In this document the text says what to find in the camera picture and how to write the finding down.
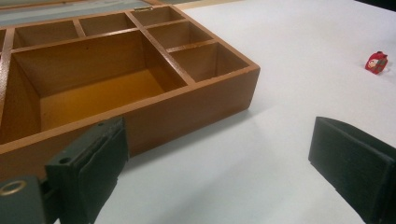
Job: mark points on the wooden compartment box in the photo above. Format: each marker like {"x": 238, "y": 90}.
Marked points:
{"x": 186, "y": 102}

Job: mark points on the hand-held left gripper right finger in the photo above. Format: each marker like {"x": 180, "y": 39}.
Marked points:
{"x": 358, "y": 165}

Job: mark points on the small red packet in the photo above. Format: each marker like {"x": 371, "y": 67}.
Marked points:
{"x": 376, "y": 62}

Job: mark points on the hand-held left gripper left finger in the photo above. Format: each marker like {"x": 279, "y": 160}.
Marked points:
{"x": 93, "y": 174}

